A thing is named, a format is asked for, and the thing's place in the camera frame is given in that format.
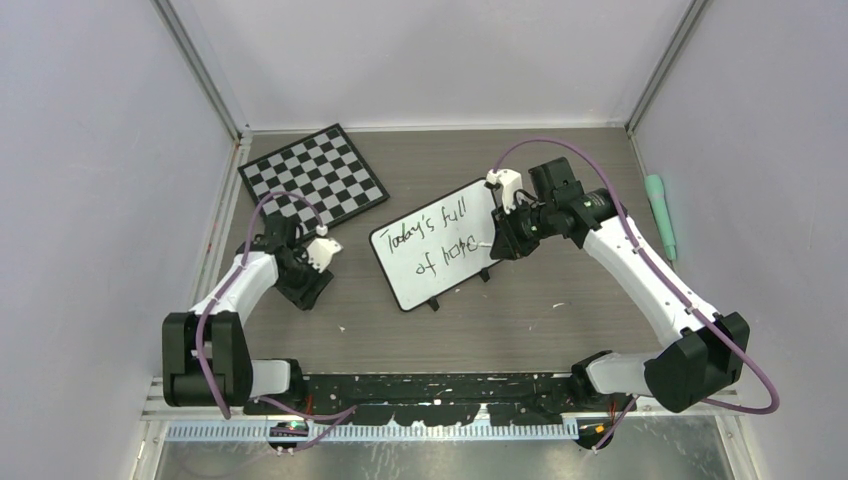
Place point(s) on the mint green handle tool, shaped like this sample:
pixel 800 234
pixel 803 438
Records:
pixel 656 195

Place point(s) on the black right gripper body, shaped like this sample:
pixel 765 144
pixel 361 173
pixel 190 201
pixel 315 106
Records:
pixel 530 225

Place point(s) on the white slotted cable duct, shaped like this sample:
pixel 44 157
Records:
pixel 301 432

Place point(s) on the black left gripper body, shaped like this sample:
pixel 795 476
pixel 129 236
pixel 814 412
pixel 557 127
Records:
pixel 291 283

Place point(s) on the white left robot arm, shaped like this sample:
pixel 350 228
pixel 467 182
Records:
pixel 205 357

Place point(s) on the small black-framed whiteboard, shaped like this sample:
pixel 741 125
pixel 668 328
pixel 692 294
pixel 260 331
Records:
pixel 424 253

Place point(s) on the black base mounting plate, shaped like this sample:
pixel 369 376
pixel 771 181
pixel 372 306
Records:
pixel 511 399

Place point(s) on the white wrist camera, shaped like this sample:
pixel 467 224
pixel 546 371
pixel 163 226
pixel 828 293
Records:
pixel 322 249
pixel 509 182

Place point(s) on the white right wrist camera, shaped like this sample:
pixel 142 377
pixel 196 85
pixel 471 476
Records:
pixel 509 182

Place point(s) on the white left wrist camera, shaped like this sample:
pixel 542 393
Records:
pixel 322 249

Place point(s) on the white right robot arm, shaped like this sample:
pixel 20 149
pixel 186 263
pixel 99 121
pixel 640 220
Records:
pixel 697 357

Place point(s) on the black white chessboard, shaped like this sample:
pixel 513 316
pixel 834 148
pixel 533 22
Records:
pixel 326 169

